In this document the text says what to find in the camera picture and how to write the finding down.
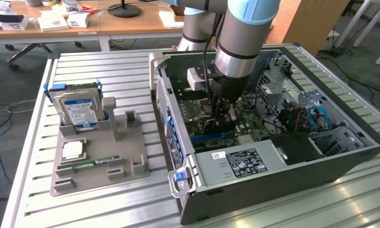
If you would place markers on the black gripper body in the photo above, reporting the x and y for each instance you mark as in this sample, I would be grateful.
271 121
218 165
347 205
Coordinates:
230 89

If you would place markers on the low profile graphics card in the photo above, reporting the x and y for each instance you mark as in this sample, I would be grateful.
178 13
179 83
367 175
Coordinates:
218 130

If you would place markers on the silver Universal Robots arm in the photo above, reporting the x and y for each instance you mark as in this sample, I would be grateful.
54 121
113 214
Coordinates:
241 35

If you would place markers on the CPU socket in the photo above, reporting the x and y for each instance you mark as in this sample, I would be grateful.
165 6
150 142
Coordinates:
205 109

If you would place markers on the black RAM slot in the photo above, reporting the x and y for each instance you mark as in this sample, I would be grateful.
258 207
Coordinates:
193 92
193 95
182 90

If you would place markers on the green motherboard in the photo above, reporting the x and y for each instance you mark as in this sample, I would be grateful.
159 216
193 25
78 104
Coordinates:
250 123

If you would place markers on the silver chipset heat sink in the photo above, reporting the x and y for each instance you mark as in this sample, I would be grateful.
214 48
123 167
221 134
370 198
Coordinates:
247 140

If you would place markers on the blue expansion slot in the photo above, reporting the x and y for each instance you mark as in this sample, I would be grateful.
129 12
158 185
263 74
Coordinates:
206 139

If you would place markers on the large silver drive cage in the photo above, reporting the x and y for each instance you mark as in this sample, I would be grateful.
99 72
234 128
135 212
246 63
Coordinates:
273 95

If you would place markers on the white barcode sticker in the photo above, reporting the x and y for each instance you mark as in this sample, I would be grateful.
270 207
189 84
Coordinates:
218 155

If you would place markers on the black power supply label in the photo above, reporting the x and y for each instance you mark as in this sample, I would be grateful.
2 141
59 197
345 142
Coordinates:
247 163

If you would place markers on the grey power supply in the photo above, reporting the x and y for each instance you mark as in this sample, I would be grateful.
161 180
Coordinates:
209 171

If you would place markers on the blue case latch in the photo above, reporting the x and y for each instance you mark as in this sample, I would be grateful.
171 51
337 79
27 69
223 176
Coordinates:
179 177

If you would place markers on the white paper stack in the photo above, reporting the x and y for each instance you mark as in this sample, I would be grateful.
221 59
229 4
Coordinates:
171 19

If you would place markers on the black power strip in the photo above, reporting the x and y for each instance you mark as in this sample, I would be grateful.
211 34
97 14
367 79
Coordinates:
331 51

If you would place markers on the wooden cabinet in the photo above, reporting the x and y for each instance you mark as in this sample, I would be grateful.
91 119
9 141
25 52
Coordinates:
305 23

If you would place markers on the small silver disk bay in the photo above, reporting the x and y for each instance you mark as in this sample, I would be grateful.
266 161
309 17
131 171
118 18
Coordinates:
335 142

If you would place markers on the grey parts rack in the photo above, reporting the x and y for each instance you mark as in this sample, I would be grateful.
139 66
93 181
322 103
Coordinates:
98 147

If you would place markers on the open black PC case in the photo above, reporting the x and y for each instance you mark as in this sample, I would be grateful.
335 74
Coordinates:
305 190

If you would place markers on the wooden desk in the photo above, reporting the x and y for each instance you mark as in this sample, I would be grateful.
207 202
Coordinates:
130 26

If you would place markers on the hard disk in blue caddy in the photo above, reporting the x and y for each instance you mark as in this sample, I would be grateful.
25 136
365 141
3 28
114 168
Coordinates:
79 111

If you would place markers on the black lamp base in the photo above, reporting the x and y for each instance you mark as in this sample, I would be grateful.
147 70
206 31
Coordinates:
125 12

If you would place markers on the silver CPU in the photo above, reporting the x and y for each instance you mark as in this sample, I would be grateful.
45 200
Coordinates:
73 150

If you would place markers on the white box with label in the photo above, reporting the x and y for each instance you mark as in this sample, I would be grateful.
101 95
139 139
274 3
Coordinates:
78 21

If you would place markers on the clear bag of parts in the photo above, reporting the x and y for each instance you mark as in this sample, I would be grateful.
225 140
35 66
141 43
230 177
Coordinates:
77 6

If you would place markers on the flat white box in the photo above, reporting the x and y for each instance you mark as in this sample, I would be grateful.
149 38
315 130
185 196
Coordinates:
54 22

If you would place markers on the black chair base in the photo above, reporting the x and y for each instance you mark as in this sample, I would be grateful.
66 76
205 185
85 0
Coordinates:
29 51

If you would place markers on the tape roll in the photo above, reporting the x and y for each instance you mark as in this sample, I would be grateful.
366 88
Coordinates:
47 2

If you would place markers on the grey cup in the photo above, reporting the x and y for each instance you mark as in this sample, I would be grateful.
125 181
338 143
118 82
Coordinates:
33 2

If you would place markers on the black and white box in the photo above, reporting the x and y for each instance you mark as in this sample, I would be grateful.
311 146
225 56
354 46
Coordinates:
13 22

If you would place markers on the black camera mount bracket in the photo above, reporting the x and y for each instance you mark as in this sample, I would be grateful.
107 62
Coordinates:
214 71

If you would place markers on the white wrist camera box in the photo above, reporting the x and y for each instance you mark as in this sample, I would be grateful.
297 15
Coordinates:
197 80

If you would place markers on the white table frame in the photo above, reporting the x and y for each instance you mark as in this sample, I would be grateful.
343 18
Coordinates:
353 23

